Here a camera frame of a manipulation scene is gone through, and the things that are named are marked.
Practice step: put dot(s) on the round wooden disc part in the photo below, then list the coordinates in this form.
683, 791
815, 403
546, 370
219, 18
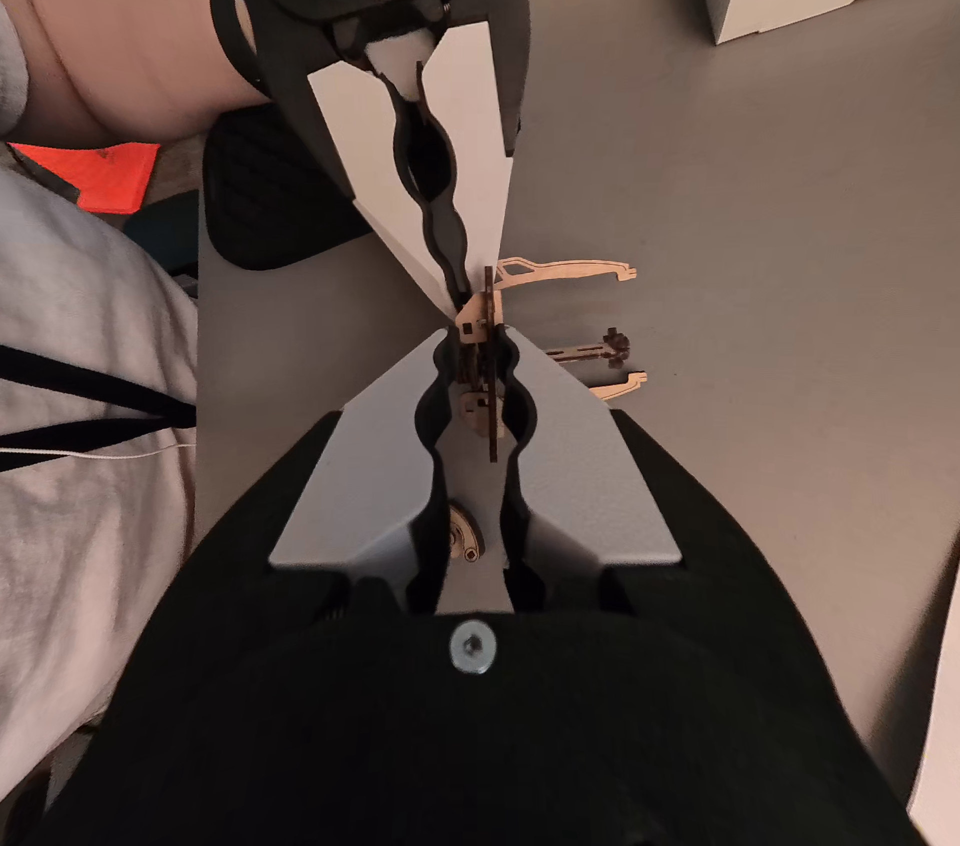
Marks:
463, 533

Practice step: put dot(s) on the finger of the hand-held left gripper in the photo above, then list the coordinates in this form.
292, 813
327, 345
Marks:
360, 141
472, 126

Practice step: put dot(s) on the wooden crossbow model assembly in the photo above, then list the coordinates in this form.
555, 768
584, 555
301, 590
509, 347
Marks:
472, 321

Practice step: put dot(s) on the dark teal object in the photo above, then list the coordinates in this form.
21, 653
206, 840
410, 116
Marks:
165, 239

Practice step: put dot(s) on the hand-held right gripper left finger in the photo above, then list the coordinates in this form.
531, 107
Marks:
345, 486

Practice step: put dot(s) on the orange fabric piece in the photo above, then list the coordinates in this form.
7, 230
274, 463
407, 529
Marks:
97, 171

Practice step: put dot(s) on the dark wooden model part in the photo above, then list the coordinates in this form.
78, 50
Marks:
491, 366

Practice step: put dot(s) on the illustrated instruction booklet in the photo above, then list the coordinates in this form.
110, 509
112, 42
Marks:
941, 711

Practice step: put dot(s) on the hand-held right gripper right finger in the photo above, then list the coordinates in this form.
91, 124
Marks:
600, 486

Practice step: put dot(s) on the person's left forearm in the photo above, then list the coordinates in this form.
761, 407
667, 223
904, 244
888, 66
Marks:
67, 51

